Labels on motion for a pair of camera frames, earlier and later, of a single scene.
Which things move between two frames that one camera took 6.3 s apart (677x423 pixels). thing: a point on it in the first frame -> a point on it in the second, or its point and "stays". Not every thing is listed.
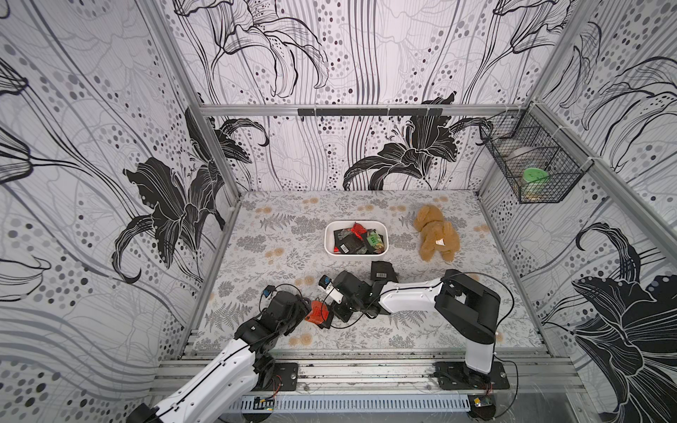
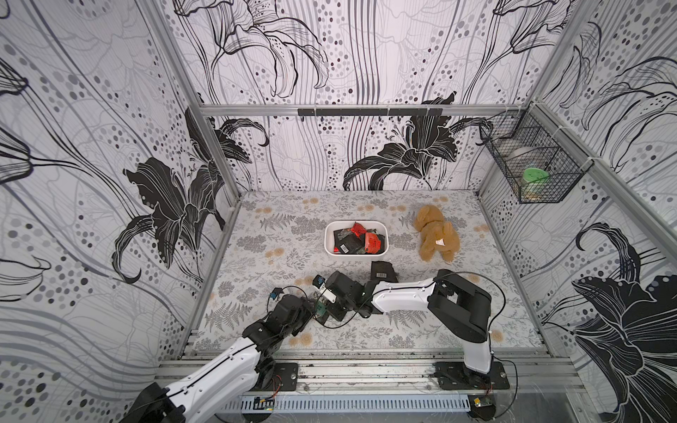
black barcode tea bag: [348, 242] stays
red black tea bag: [318, 314] -> [372, 243]
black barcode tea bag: [383, 270] stays
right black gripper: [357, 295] stays
